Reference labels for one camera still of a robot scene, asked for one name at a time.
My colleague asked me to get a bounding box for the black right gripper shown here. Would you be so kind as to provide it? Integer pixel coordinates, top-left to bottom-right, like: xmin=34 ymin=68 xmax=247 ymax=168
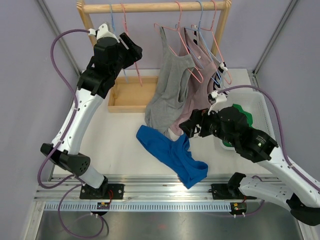
xmin=179 ymin=104 xmax=238 ymax=147

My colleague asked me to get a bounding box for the pink wire hanger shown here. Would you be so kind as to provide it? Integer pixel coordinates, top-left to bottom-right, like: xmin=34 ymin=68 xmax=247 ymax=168
xmin=120 ymin=3 xmax=143 ymax=87

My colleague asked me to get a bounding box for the blue tank top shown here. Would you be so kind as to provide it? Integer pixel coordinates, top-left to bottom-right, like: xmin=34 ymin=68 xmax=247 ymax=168
xmin=136 ymin=125 xmax=209 ymax=189

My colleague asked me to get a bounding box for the light blue wire hanger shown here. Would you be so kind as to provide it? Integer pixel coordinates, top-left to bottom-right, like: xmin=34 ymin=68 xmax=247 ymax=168
xmin=109 ymin=3 xmax=129 ymax=83

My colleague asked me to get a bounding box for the green tank top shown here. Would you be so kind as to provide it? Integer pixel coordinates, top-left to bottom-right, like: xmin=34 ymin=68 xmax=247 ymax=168
xmin=221 ymin=104 xmax=253 ymax=149

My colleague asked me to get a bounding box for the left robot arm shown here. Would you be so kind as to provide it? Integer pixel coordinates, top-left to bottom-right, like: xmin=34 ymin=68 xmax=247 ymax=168
xmin=40 ymin=32 xmax=143 ymax=199

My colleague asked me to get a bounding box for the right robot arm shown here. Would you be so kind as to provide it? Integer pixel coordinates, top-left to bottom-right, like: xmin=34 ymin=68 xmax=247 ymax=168
xmin=179 ymin=106 xmax=320 ymax=226

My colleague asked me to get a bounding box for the mauve tank top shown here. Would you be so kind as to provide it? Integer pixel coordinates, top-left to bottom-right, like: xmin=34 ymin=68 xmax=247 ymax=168
xmin=170 ymin=28 xmax=221 ymax=136

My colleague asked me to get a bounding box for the grey tank top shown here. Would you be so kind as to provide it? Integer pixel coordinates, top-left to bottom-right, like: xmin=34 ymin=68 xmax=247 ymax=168
xmin=144 ymin=27 xmax=195 ymax=137

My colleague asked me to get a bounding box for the pink hanger under grey top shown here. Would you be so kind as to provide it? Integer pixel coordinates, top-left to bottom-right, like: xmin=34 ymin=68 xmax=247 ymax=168
xmin=153 ymin=1 xmax=204 ymax=84

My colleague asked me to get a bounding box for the pink hanger under striped top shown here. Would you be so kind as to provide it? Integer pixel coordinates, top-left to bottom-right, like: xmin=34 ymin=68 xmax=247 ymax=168
xmin=191 ymin=0 xmax=233 ymax=86

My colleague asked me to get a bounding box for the black white striped top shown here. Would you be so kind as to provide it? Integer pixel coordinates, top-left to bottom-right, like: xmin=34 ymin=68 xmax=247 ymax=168
xmin=192 ymin=25 xmax=232 ymax=90

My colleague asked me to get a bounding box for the blue hanger under mauve top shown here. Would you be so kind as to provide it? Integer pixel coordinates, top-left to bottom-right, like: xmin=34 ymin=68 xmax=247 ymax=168
xmin=186 ymin=0 xmax=224 ymax=90

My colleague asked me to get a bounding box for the wooden clothes rack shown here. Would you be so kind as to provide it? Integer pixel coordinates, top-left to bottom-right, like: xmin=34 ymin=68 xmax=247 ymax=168
xmin=76 ymin=0 xmax=232 ymax=114

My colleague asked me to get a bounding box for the white plastic basket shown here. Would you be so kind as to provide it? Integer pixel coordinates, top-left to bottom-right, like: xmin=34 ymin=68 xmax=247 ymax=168
xmin=218 ymin=91 xmax=276 ymax=140

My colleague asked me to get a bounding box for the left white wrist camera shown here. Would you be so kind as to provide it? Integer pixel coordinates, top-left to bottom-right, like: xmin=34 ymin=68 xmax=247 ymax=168
xmin=88 ymin=23 xmax=120 ymax=43

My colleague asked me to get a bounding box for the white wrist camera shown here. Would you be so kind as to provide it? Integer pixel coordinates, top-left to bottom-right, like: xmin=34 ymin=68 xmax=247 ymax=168
xmin=207 ymin=90 xmax=227 ymax=115
xmin=88 ymin=23 xmax=120 ymax=43

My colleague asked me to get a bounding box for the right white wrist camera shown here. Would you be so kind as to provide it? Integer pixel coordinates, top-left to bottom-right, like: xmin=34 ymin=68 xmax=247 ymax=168
xmin=207 ymin=90 xmax=227 ymax=115

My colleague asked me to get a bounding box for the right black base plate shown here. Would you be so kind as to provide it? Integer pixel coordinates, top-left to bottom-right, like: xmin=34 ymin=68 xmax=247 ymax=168
xmin=208 ymin=183 xmax=257 ymax=200

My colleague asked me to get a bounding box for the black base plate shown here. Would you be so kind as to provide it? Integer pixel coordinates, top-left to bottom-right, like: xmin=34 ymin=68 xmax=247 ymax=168
xmin=79 ymin=183 xmax=125 ymax=200
xmin=208 ymin=183 xmax=257 ymax=200

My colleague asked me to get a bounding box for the white slotted cable duct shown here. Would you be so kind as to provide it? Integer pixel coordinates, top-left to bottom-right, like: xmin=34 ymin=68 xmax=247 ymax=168
xmin=44 ymin=201 xmax=231 ymax=212

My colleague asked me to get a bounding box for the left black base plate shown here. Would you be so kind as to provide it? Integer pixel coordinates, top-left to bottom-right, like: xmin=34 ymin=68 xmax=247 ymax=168
xmin=79 ymin=183 xmax=125 ymax=200

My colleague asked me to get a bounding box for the aluminium mounting rail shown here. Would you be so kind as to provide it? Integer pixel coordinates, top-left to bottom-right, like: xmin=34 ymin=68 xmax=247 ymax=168
xmin=33 ymin=173 xmax=306 ymax=202

